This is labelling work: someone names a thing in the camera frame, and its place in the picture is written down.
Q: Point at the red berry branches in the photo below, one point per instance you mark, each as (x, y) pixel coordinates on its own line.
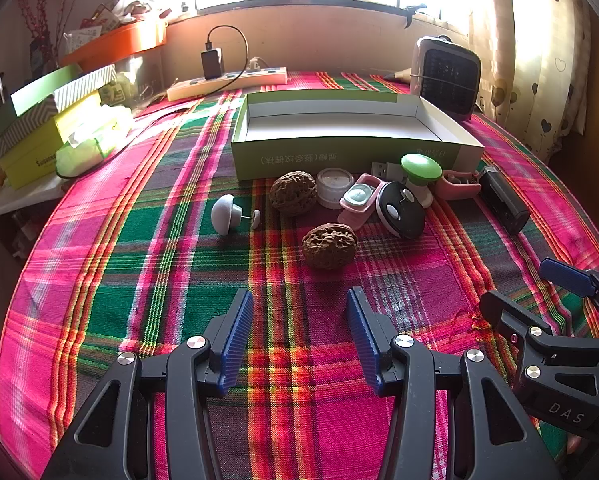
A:
(39, 15)

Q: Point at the black rectangular device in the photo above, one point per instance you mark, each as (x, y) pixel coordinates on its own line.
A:
(504, 202)

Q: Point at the clear plastic container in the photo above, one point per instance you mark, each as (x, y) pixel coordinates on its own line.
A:
(134, 72)

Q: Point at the green printed packet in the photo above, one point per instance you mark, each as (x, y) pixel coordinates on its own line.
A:
(113, 94)

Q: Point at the orange tray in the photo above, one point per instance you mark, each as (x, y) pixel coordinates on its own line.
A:
(119, 42)

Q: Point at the white mushroom-shaped knob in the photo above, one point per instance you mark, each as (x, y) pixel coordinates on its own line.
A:
(224, 212)

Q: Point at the beige cone-shaped bag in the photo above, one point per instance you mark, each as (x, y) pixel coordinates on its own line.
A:
(403, 76)

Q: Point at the white plug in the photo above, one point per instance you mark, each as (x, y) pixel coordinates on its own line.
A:
(255, 65)

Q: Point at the green flat box lid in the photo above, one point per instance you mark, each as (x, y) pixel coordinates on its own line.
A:
(39, 87)

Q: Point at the black window hook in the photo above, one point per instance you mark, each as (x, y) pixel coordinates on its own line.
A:
(408, 15)

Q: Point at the brown walnut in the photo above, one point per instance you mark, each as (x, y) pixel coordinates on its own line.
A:
(293, 194)
(329, 247)

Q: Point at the green mushroom lamp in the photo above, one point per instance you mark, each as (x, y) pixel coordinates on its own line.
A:
(419, 166)

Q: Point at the white round jar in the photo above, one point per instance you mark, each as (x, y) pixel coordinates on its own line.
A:
(334, 185)

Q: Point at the black and white round device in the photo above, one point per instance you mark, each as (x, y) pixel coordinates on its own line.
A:
(404, 220)

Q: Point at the grey space heater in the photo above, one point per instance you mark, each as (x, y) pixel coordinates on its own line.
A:
(447, 77)

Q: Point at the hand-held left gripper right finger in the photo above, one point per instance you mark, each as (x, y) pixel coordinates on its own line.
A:
(367, 332)

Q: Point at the green cardboard box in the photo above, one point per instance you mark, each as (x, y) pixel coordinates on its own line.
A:
(329, 160)

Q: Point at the cream heart-print curtain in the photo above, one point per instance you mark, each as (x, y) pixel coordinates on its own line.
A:
(529, 60)

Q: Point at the pink plaid tablecloth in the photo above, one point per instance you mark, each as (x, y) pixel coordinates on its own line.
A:
(129, 260)

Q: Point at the cream power strip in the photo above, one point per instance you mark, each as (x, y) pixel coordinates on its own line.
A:
(194, 87)

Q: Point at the black charger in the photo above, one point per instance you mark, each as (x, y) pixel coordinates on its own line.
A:
(212, 65)

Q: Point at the green tissue pack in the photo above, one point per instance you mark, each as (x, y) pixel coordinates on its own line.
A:
(94, 142)

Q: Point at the white side shelf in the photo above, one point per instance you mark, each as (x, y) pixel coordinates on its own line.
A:
(24, 197)

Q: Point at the yellow-green box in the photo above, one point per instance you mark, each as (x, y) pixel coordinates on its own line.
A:
(29, 155)

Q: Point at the grey striped box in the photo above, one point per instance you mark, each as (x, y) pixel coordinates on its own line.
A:
(79, 85)

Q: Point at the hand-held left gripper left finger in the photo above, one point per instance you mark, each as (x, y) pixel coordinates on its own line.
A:
(237, 330)

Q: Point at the pink clip holder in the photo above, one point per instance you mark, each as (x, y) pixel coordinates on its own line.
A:
(459, 191)

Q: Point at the clear plastic bag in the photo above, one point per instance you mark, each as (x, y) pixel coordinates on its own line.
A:
(134, 0)

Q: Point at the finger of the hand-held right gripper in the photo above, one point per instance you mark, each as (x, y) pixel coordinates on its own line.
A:
(567, 276)
(504, 312)

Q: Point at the white printed card box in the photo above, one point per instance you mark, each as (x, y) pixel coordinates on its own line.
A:
(82, 39)

